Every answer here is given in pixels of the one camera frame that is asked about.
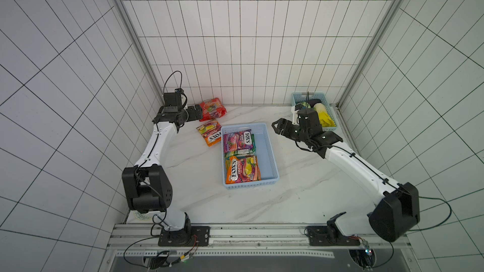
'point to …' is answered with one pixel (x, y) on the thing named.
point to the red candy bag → (212, 109)
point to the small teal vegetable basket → (299, 97)
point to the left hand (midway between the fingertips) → (191, 114)
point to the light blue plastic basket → (268, 164)
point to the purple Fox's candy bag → (237, 140)
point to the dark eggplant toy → (312, 102)
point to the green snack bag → (242, 153)
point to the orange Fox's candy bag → (211, 132)
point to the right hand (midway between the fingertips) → (269, 127)
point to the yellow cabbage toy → (326, 119)
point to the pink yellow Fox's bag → (242, 170)
